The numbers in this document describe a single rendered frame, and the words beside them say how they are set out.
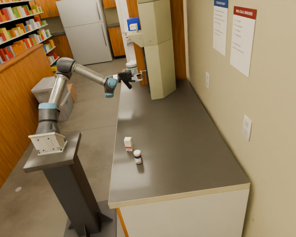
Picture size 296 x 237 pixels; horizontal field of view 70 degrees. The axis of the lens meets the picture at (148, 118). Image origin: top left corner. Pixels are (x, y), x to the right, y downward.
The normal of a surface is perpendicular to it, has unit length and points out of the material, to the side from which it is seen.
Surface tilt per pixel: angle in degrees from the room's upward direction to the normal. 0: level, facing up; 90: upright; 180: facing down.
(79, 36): 90
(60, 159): 0
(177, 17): 90
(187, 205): 90
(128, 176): 0
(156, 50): 90
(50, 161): 0
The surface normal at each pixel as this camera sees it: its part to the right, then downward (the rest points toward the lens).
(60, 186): 0.12, 0.51
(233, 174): -0.14, -0.84
